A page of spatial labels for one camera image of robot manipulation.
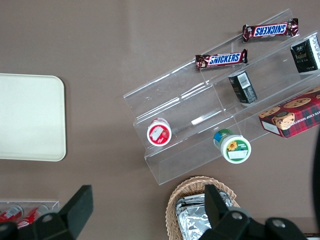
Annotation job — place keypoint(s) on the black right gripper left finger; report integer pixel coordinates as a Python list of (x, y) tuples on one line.
[(67, 220)]

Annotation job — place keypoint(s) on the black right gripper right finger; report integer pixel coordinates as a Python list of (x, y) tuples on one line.
[(230, 225)]

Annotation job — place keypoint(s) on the light tan wicker basket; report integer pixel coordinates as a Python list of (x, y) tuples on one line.
[(190, 185)]

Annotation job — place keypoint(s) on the cream plastic tray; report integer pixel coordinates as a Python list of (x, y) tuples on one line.
[(30, 117)]

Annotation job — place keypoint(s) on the clear acrylic can holder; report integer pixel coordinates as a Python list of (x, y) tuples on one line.
[(56, 203)]

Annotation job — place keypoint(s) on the silver foil packet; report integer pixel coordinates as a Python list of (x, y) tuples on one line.
[(193, 225), (191, 200)]

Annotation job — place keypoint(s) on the red cola can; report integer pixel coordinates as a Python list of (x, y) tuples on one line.
[(31, 215), (10, 212)]

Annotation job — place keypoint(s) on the green sunflower lid cup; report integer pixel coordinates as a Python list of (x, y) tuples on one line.
[(235, 150)]

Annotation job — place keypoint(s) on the red strawberry yogurt cup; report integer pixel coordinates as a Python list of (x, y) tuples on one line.
[(159, 133)]

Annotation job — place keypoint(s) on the red tartan cookie box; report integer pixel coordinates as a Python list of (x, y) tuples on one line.
[(292, 117)]

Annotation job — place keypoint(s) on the dark green small carton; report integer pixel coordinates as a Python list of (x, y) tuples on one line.
[(243, 87), (305, 55)]

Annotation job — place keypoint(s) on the clear acrylic stepped shelf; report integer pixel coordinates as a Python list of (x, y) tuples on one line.
[(180, 95)]

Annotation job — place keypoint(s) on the Snickers chocolate bar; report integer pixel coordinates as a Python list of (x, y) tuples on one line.
[(222, 59), (270, 30)]

